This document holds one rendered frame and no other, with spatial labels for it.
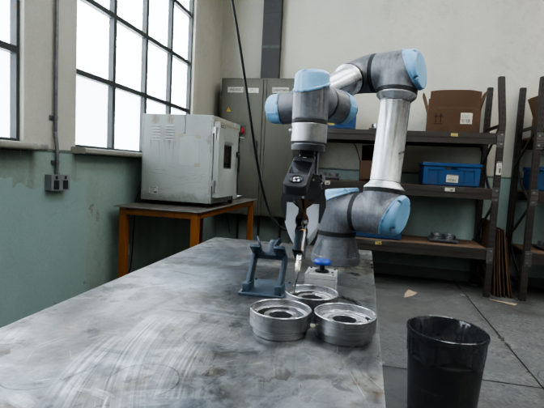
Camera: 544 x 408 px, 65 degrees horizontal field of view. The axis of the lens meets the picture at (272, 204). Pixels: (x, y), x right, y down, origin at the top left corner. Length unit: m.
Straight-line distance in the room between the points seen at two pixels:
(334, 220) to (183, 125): 2.00
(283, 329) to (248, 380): 0.13
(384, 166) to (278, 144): 3.44
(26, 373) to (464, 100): 4.11
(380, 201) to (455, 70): 3.84
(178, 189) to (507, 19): 3.70
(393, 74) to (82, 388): 1.06
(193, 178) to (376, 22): 2.86
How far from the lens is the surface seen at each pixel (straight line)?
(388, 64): 1.31
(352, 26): 5.04
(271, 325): 0.71
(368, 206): 1.23
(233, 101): 4.81
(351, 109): 1.01
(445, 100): 4.36
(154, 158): 3.19
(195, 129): 3.07
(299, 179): 0.82
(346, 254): 1.29
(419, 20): 5.06
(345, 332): 0.71
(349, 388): 0.61
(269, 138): 4.65
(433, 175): 4.32
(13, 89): 2.58
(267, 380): 0.60
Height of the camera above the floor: 1.08
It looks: 5 degrees down
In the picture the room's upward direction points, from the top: 3 degrees clockwise
